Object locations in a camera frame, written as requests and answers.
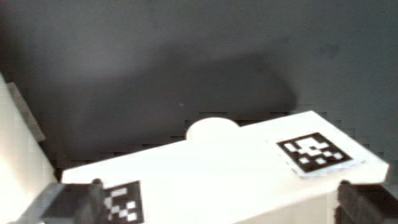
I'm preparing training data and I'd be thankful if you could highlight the white L-shaped fence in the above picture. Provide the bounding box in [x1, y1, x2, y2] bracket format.
[0, 75, 54, 224]

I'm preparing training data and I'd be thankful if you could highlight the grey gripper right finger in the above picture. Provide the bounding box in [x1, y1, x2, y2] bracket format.
[333, 180, 398, 224]

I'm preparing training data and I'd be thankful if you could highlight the white front drawer with tag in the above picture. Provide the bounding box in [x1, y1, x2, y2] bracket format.
[62, 111, 388, 224]

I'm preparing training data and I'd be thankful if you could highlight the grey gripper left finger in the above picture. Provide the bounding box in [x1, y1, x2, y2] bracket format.
[10, 179, 108, 224]

